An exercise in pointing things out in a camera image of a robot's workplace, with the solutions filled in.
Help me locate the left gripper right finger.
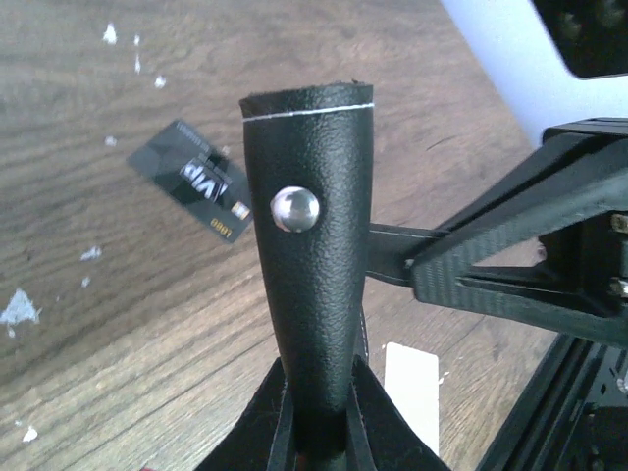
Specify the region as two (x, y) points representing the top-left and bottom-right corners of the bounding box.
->
(346, 356), (442, 471)

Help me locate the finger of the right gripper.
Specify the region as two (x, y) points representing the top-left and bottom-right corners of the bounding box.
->
(411, 132), (627, 275)
(411, 263), (627, 348)

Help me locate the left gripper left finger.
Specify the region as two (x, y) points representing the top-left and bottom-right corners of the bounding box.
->
(196, 360), (294, 471)

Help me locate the white card red print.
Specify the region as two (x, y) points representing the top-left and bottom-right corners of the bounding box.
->
(384, 342), (441, 455)

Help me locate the black leather card holder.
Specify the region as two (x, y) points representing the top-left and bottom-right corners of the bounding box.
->
(237, 78), (438, 471)

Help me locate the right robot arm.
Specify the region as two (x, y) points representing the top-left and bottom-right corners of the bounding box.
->
(409, 1), (627, 348)

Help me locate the black VIP card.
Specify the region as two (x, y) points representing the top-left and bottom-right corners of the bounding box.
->
(128, 119), (252, 243)

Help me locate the black aluminium frame rail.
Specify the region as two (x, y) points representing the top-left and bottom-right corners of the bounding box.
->
(478, 335), (627, 471)

